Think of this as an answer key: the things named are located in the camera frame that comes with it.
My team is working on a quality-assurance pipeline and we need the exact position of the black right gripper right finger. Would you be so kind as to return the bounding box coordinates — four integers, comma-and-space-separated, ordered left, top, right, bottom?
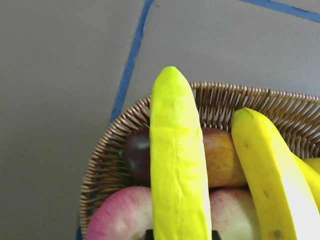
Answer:
211, 230, 221, 240

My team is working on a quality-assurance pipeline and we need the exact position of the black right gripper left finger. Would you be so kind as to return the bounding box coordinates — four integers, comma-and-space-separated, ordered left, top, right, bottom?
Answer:
144, 229, 154, 240

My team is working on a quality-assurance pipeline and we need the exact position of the textured light yellow banana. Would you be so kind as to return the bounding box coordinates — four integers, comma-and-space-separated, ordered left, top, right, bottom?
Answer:
149, 65, 213, 240

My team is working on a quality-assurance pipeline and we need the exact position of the yellow banana curved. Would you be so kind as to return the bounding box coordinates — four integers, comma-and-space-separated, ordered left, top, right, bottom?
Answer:
231, 107, 320, 240

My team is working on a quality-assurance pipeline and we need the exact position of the brown wicker basket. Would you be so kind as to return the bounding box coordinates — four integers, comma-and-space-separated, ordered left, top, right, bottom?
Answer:
79, 82, 320, 238

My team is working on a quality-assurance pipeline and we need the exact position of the pink red apple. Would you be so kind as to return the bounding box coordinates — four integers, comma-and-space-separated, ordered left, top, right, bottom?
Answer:
86, 185, 262, 240

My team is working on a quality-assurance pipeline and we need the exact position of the dark purple plum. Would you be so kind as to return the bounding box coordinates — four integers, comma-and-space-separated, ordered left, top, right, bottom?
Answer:
122, 128, 151, 187

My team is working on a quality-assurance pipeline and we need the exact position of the yellow banana far side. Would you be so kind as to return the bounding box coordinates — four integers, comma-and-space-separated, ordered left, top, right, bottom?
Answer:
293, 154, 320, 210

